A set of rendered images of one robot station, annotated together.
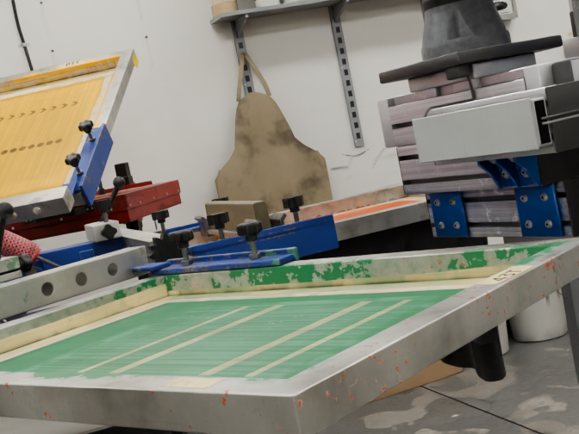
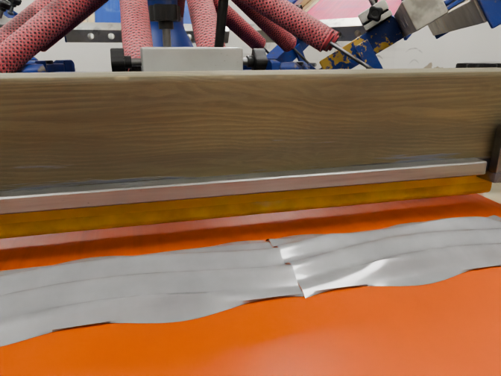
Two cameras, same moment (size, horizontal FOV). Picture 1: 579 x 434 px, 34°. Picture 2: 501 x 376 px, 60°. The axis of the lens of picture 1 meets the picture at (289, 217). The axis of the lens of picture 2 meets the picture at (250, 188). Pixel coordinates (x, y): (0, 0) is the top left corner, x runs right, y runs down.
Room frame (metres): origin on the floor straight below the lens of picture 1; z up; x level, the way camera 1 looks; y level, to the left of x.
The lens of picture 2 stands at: (2.16, -0.17, 1.07)
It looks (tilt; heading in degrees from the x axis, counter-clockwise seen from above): 18 degrees down; 94
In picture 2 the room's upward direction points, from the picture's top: straight up
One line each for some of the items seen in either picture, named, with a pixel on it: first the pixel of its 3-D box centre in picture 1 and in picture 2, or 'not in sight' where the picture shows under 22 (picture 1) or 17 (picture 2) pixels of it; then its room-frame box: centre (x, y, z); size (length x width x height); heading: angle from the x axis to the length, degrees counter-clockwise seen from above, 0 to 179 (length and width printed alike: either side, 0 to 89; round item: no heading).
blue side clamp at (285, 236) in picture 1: (263, 246); not in sight; (1.87, 0.06, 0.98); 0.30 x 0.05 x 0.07; 109
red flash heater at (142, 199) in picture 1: (96, 210); not in sight; (3.26, 0.65, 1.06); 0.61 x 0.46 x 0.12; 169
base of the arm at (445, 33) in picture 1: (462, 25); not in sight; (1.61, -0.35, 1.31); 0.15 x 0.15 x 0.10
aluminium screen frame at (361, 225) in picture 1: (322, 220); not in sight; (2.21, -0.07, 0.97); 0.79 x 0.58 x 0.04; 109
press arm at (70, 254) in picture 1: (81, 255); not in sight; (2.03, 0.46, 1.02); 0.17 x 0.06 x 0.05; 109
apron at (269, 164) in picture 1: (270, 166); not in sight; (4.23, 0.04, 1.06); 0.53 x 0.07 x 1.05; 109
